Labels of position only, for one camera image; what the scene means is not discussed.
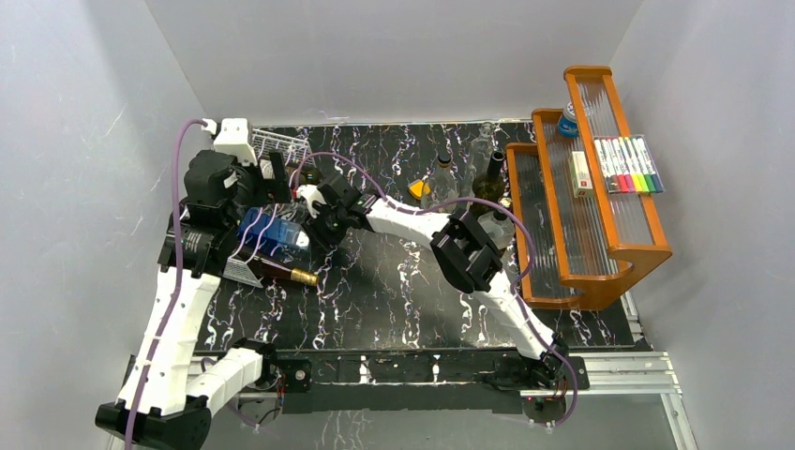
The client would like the clear round glass bottle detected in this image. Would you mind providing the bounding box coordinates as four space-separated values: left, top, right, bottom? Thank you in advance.
420 151 458 209

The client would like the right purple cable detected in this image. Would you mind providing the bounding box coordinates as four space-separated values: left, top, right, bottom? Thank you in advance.
288 152 578 428

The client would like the white wire wine rack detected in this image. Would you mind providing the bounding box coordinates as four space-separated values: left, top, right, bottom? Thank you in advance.
222 129 309 288

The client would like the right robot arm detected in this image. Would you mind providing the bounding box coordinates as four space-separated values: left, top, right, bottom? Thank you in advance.
294 175 578 391

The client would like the brown gold-capped bottle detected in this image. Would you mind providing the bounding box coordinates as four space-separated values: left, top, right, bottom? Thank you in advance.
238 250 318 286

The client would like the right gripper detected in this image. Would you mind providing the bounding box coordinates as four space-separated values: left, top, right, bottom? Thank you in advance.
300 203 351 259

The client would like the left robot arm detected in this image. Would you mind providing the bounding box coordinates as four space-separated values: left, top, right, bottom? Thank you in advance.
95 150 291 449

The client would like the blue liquor bottle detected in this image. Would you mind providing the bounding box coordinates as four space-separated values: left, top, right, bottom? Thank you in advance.
237 208 310 252

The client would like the yellow grey eraser block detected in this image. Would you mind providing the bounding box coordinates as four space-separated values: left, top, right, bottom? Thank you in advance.
408 179 430 201

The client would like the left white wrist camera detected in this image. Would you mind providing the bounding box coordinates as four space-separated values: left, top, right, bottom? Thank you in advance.
202 118 258 167

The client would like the clear square liquor bottle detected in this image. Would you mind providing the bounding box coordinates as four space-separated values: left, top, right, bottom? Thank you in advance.
478 210 516 252

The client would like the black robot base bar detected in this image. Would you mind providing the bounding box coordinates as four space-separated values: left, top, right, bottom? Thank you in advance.
240 348 592 422

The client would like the dark silver-capped wine bottle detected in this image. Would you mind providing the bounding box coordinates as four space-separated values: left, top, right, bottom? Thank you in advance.
286 166 323 188

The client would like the orange wooden tiered shelf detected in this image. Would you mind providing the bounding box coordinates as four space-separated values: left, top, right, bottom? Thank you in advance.
505 66 671 310

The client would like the coloured marker pen set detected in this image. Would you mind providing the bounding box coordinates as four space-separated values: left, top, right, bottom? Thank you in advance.
592 134 665 194

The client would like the blue white lidded jar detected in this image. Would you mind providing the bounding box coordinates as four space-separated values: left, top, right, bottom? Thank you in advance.
557 102 579 138

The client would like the white red small box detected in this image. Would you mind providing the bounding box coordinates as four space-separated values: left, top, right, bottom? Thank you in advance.
568 151 594 198

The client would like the dark green wine bottle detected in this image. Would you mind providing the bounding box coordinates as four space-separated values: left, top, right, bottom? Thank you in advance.
472 150 505 203

